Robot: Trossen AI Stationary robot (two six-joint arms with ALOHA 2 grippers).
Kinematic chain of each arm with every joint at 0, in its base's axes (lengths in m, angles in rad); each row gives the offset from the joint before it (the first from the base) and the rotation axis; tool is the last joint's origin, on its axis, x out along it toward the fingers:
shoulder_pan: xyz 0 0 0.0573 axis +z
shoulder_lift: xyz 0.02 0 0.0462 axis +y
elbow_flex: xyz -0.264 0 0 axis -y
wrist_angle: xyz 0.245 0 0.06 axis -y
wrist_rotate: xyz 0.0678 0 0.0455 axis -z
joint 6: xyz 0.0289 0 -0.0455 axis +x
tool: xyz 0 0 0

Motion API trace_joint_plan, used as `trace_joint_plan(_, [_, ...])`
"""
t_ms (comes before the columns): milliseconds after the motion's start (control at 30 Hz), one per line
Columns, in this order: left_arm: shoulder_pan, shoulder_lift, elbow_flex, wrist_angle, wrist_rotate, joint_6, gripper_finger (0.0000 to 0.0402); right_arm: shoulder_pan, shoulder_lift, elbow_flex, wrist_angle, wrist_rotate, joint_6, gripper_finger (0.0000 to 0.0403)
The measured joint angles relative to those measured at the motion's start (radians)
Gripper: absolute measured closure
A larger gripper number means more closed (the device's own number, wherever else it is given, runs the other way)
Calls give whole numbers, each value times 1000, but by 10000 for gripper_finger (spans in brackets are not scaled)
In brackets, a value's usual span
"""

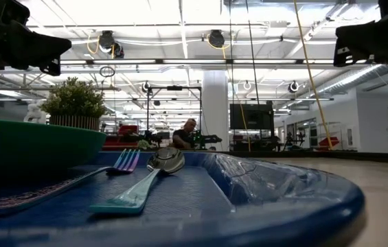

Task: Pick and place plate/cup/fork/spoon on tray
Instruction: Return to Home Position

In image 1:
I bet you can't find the green plastic plate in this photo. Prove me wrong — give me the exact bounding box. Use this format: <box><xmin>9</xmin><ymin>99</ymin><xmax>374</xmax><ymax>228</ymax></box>
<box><xmin>0</xmin><ymin>116</ymin><xmax>107</xmax><ymax>172</ymax></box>

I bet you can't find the iridescent fork with teal handle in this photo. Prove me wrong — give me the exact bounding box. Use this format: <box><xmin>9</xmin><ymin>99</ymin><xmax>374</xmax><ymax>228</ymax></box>
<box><xmin>0</xmin><ymin>148</ymin><xmax>141</xmax><ymax>216</ymax></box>

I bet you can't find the metal spoon with teal handle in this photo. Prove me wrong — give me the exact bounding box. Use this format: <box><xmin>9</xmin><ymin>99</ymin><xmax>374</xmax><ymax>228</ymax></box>
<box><xmin>89</xmin><ymin>147</ymin><xmax>186</xmax><ymax>215</ymax></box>

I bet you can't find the blue plastic tray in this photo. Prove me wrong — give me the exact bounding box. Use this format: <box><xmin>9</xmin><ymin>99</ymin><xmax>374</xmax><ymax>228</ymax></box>
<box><xmin>0</xmin><ymin>150</ymin><xmax>366</xmax><ymax>247</ymax></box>

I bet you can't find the small potted green plant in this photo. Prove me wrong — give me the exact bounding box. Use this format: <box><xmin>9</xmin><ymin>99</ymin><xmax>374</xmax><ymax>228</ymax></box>
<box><xmin>41</xmin><ymin>77</ymin><xmax>107</xmax><ymax>131</ymax></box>

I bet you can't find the white figurine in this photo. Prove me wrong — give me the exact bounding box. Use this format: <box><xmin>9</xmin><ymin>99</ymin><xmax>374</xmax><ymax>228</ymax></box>
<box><xmin>23</xmin><ymin>99</ymin><xmax>49</xmax><ymax>124</ymax></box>

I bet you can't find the red slanted object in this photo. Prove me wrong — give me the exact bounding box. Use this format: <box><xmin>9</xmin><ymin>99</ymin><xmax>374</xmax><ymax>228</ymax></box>
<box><xmin>317</xmin><ymin>136</ymin><xmax>341</xmax><ymax>150</ymax></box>

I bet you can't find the red cabinet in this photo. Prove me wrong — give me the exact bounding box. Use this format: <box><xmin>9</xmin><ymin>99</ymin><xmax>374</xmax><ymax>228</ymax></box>
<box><xmin>102</xmin><ymin>125</ymin><xmax>139</xmax><ymax>152</ymax></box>

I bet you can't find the black display screen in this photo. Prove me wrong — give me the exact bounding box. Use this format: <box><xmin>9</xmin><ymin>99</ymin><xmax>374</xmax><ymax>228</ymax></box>
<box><xmin>229</xmin><ymin>102</ymin><xmax>275</xmax><ymax>131</ymax></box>

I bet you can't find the long ceiling light strip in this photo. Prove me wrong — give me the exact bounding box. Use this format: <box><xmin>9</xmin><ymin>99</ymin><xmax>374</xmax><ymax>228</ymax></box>
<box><xmin>59</xmin><ymin>58</ymin><xmax>335</xmax><ymax>66</ymax></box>

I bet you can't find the white column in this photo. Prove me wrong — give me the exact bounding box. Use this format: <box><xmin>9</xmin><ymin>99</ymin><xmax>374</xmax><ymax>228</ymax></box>
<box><xmin>202</xmin><ymin>70</ymin><xmax>231</xmax><ymax>150</ymax></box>

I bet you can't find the person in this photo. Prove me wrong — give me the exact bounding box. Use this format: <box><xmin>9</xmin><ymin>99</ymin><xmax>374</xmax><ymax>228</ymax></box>
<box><xmin>172</xmin><ymin>118</ymin><xmax>198</xmax><ymax>150</ymax></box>

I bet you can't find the silver ventilation duct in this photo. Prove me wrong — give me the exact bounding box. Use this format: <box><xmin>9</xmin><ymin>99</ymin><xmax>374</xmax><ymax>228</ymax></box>
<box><xmin>317</xmin><ymin>63</ymin><xmax>388</xmax><ymax>97</ymax></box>

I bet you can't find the yellow hanging cable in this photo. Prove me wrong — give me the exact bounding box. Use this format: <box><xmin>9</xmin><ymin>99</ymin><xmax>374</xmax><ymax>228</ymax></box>
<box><xmin>293</xmin><ymin>0</ymin><xmax>334</xmax><ymax>150</ymax></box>

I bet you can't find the black hanging cable ring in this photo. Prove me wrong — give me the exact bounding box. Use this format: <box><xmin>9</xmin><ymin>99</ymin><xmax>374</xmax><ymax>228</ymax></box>
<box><xmin>99</xmin><ymin>64</ymin><xmax>115</xmax><ymax>78</ymax></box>

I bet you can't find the black cable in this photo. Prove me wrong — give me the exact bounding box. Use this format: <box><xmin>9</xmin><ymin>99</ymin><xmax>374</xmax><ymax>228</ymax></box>
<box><xmin>245</xmin><ymin>0</ymin><xmax>262</xmax><ymax>135</ymax></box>

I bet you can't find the black rig frame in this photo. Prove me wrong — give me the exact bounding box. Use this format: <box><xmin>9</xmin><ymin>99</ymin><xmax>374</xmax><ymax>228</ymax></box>
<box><xmin>145</xmin><ymin>85</ymin><xmax>203</xmax><ymax>138</ymax></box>

